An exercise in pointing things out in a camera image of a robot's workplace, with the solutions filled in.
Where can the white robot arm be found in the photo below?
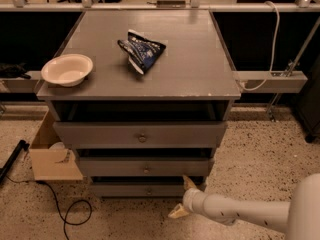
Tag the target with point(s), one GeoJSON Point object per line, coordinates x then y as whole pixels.
{"type": "Point", "coordinates": [298, 219]}

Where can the black cloth on rail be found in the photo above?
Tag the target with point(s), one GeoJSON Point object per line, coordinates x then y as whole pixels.
{"type": "Point", "coordinates": [8, 70]}

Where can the grey bottom drawer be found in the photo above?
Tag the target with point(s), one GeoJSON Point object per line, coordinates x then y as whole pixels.
{"type": "Point", "coordinates": [104, 190]}

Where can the grey middle drawer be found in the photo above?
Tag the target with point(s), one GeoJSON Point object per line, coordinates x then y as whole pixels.
{"type": "Point", "coordinates": [145, 166]}

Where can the grey drawer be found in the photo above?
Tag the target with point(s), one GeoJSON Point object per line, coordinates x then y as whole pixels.
{"type": "Point", "coordinates": [104, 190]}
{"type": "Point", "coordinates": [140, 134]}
{"type": "Point", "coordinates": [145, 166]}

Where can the dark cart at right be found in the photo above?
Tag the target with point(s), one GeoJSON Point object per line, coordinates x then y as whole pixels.
{"type": "Point", "coordinates": [308, 105]}

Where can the cardboard box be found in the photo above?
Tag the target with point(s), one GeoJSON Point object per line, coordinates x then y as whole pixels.
{"type": "Point", "coordinates": [51, 160]}

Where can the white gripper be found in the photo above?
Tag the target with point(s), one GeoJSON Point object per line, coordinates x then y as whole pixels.
{"type": "Point", "coordinates": [190, 199]}

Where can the grey top drawer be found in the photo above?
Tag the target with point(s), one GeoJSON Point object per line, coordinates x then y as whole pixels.
{"type": "Point", "coordinates": [140, 134]}

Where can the grey drawer cabinet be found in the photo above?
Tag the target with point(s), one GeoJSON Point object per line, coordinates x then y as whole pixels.
{"type": "Point", "coordinates": [190, 82]}

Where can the blue chip bag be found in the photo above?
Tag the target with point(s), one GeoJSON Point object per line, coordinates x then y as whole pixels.
{"type": "Point", "coordinates": [142, 52]}

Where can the black pole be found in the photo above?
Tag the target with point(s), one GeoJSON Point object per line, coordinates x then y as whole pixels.
{"type": "Point", "coordinates": [22, 145]}

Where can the white bowl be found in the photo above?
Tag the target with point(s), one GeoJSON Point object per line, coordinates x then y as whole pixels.
{"type": "Point", "coordinates": [67, 70]}

